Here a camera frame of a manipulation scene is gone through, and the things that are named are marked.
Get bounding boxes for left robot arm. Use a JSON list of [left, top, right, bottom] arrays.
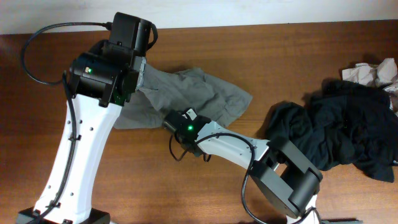
[[17, 12, 158, 224]]

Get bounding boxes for beige crumpled cloth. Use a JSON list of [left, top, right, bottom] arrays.
[[341, 58, 397, 115]]

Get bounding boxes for black garment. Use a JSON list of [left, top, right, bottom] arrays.
[[266, 80, 397, 183]]

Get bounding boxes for grey shorts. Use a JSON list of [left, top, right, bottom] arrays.
[[114, 64, 252, 129]]

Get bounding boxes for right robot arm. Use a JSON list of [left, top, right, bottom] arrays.
[[163, 108, 325, 224]]

